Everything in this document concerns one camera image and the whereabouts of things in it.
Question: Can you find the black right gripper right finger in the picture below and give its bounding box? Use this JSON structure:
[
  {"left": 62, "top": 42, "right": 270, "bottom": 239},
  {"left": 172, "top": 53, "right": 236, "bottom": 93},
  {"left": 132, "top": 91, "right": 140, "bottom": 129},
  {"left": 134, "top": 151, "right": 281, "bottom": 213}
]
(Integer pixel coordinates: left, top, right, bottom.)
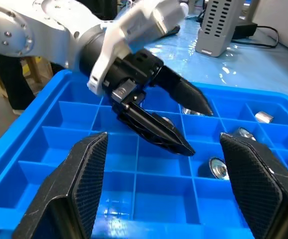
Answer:
[{"left": 219, "top": 132, "right": 288, "bottom": 239}]

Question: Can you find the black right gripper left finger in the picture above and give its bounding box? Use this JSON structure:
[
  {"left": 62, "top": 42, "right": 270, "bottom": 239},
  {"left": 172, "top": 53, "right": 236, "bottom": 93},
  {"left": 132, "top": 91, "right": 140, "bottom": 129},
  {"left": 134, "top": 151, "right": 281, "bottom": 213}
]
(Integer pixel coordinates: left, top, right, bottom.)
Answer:
[{"left": 11, "top": 131, "right": 109, "bottom": 239}]

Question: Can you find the blue compartment tray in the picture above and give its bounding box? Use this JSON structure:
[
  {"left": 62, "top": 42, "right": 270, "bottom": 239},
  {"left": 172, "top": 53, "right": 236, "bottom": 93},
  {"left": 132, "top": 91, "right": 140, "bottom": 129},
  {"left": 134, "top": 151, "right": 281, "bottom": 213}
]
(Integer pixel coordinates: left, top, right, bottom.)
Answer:
[{"left": 0, "top": 69, "right": 288, "bottom": 239}]

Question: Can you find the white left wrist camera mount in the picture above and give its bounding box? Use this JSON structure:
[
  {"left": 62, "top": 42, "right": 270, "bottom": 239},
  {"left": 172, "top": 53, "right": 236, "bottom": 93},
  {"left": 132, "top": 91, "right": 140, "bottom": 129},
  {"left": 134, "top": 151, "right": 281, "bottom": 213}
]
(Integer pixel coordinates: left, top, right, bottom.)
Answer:
[{"left": 87, "top": 0, "right": 188, "bottom": 96}]

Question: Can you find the black power cable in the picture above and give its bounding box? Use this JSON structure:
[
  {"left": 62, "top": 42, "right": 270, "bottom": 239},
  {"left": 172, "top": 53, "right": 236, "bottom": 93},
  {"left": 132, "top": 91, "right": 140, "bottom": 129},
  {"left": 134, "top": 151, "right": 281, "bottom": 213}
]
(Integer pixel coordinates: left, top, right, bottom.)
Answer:
[{"left": 230, "top": 24, "right": 280, "bottom": 49}]

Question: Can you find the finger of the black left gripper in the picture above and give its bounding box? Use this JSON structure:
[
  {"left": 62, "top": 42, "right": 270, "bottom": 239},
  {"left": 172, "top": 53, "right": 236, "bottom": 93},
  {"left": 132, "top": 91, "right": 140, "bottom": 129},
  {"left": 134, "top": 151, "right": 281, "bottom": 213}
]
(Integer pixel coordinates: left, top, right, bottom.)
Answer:
[
  {"left": 155, "top": 65, "right": 214, "bottom": 117},
  {"left": 120, "top": 101, "right": 196, "bottom": 157}
]

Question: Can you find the blue plastic table cover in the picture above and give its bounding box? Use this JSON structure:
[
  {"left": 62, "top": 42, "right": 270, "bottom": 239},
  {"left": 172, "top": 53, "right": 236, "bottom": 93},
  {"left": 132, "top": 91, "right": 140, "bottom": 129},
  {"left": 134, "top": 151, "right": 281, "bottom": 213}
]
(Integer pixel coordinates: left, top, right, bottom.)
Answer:
[{"left": 144, "top": 12, "right": 288, "bottom": 100}]

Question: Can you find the grey perforated power supply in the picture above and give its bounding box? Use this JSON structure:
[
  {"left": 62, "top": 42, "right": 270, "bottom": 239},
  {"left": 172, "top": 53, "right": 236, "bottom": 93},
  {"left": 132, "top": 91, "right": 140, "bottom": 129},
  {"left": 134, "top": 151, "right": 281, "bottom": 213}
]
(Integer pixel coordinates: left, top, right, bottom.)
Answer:
[{"left": 195, "top": 0, "right": 244, "bottom": 57}]

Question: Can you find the silver metal cap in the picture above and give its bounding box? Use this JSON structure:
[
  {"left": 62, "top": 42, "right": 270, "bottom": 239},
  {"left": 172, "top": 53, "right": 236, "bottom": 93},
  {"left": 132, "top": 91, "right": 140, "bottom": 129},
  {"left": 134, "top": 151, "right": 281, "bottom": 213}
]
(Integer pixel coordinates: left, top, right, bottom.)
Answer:
[{"left": 198, "top": 156, "right": 231, "bottom": 180}]

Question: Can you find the tan wooden frame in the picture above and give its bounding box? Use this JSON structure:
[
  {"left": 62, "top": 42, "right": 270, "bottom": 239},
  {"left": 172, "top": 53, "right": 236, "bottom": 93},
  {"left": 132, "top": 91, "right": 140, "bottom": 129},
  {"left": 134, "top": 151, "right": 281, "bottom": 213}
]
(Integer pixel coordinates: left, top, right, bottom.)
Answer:
[{"left": 19, "top": 56, "right": 54, "bottom": 97}]

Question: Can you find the black power brick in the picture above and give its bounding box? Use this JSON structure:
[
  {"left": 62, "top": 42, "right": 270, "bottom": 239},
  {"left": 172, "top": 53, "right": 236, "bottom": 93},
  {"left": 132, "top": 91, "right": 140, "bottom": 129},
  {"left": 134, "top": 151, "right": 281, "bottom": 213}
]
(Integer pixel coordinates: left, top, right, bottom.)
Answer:
[{"left": 233, "top": 21, "right": 259, "bottom": 40}]

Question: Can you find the black stand post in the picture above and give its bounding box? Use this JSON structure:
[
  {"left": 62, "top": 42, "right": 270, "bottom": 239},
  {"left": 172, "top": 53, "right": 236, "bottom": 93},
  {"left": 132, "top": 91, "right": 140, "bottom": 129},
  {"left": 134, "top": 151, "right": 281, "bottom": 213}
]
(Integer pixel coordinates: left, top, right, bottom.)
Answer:
[{"left": 0, "top": 54, "right": 39, "bottom": 116}]

